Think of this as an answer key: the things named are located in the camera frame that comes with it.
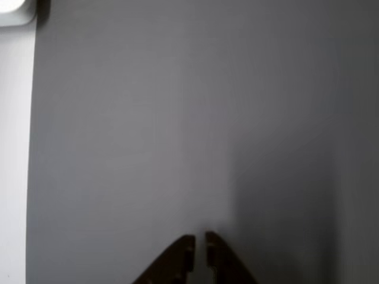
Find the white rounded device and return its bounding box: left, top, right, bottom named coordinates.
left=0, top=0, right=38, bottom=28

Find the grey table mat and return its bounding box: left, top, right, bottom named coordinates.
left=24, top=0, right=379, bottom=284

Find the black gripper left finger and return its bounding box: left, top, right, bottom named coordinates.
left=131, top=234, right=197, bottom=284

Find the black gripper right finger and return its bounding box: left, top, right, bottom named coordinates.
left=204, top=230, right=259, bottom=284

